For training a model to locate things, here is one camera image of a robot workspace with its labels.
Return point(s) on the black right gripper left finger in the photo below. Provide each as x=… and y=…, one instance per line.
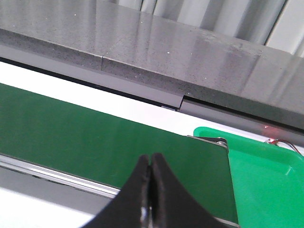
x=130, y=207

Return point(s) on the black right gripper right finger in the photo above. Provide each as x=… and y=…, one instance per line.
x=172, y=205

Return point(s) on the green conveyor belt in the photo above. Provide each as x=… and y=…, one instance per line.
x=104, y=148

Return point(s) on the green plastic bin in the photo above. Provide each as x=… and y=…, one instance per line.
x=268, y=181

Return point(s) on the dark granite countertop slab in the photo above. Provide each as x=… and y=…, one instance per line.
x=103, y=36

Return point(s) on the grey pleated curtain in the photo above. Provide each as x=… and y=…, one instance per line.
x=277, y=24

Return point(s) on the aluminium conveyor front rail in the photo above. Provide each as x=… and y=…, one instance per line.
x=58, y=177

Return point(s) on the grey conveyor back rail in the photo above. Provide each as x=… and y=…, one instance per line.
x=129, y=100

